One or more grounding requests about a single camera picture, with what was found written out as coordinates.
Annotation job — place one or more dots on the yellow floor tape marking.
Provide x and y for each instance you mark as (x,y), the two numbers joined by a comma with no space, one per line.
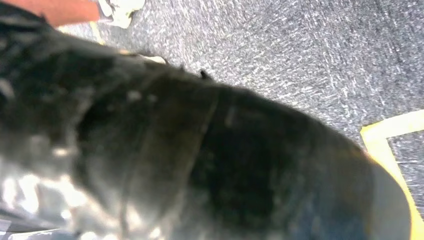
(377,145)

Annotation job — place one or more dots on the white crumpled scrap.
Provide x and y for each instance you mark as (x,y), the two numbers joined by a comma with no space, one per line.
(122,11)

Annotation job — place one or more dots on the long red barrier belt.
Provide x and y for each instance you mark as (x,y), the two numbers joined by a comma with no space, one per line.
(59,10)

